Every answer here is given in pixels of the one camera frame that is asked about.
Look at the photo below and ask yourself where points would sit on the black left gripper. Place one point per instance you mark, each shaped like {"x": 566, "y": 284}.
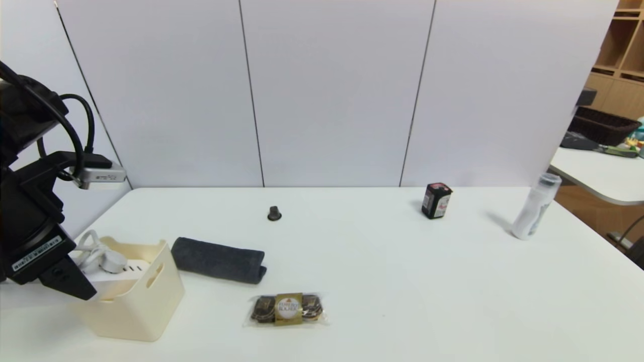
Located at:
{"x": 38, "y": 256}

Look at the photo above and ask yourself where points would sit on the cream plastic storage box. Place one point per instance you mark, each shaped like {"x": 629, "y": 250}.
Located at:
{"x": 136, "y": 317}

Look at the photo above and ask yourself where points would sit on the dark grey rolled towel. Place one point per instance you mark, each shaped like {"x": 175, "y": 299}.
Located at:
{"x": 216, "y": 260}

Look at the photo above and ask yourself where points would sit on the dark coffee capsule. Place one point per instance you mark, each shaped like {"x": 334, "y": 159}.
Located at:
{"x": 274, "y": 214}

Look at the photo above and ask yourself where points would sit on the Ferrero Rocher chocolate pack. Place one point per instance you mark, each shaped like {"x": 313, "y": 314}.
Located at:
{"x": 287, "y": 309}

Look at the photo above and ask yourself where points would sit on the white plastic bottle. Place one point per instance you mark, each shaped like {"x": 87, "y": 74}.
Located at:
{"x": 533, "y": 211}

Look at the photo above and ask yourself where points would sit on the dark grey pouch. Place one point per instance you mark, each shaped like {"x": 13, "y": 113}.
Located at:
{"x": 578, "y": 141}

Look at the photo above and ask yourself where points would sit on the white neighbouring table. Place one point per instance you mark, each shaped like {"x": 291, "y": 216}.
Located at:
{"x": 598, "y": 173}

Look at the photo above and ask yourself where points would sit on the black wicker basket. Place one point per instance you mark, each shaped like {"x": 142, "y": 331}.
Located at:
{"x": 601, "y": 125}

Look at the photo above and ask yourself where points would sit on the green flat tool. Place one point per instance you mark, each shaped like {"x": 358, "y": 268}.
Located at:
{"x": 621, "y": 150}

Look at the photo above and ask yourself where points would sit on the black chair base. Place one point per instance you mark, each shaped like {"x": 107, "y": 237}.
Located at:
{"x": 636, "y": 251}

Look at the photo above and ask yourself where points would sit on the wooden shelf unit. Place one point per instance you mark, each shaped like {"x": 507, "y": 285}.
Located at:
{"x": 616, "y": 75}

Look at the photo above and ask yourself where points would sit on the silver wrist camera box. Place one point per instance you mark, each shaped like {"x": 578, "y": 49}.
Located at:
{"x": 103, "y": 177}

